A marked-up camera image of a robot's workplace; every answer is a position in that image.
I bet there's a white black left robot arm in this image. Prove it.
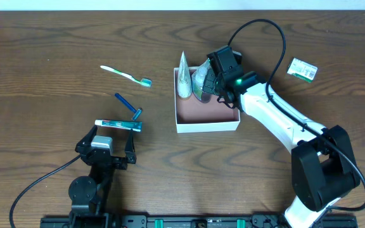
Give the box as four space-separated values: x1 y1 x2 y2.
68 126 137 227

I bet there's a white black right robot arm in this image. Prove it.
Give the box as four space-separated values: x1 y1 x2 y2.
203 46 361 227

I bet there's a green white toothbrush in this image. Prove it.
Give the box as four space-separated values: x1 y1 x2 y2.
100 65 152 87

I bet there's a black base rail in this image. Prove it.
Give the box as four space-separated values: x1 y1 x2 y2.
40 215 288 228

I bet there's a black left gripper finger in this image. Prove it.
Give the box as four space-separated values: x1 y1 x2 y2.
75 125 98 155
125 130 137 164

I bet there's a white pink-lined box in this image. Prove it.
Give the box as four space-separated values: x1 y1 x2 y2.
173 68 240 134

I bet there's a blue disposable razor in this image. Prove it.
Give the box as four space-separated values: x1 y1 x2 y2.
114 93 143 121

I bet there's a teal white toothpaste tube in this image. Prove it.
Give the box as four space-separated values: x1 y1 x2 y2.
94 119 142 132

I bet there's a green white soap box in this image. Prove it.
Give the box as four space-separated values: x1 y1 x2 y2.
287 58 318 83

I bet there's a white Pantene tube gold cap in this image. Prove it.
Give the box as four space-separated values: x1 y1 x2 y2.
177 52 192 99

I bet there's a clear foam pump bottle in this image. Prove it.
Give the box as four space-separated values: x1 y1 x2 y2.
191 60 211 103

